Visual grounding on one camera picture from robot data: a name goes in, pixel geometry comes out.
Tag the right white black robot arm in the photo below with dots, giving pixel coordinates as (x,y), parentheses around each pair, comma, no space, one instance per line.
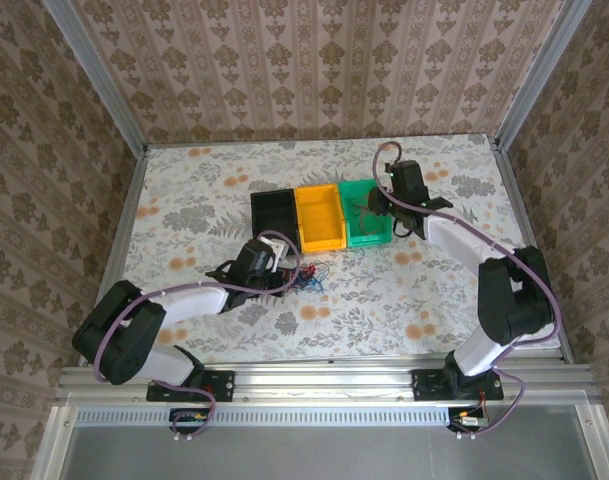
(459,237)

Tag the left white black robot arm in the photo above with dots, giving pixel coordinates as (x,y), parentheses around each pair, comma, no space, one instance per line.
(194,301)

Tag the green plastic bin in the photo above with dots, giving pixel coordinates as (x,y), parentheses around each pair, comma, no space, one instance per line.
(356,192)

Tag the black plastic bin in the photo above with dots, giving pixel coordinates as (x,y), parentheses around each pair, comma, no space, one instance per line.
(271,210)

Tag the yellow plastic bin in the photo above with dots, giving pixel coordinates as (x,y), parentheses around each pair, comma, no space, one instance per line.
(320,215)

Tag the small black connector board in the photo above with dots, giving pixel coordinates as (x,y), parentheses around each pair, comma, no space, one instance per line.
(186,422)
(466,422)

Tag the grey metal panel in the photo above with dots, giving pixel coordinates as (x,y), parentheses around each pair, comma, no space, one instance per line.
(334,455)

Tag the aluminium mounting rail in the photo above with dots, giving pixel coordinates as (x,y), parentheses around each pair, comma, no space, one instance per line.
(324,382)

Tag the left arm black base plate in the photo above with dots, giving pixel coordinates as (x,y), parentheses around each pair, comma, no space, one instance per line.
(224,385)

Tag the aluminium table side rail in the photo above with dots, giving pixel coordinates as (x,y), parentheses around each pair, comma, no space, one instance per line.
(531,240)
(119,235)

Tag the aluminium frame post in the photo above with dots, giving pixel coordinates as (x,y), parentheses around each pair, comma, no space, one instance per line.
(539,75)
(99,80)

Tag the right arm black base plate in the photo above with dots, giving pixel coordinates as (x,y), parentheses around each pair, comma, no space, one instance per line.
(426,385)

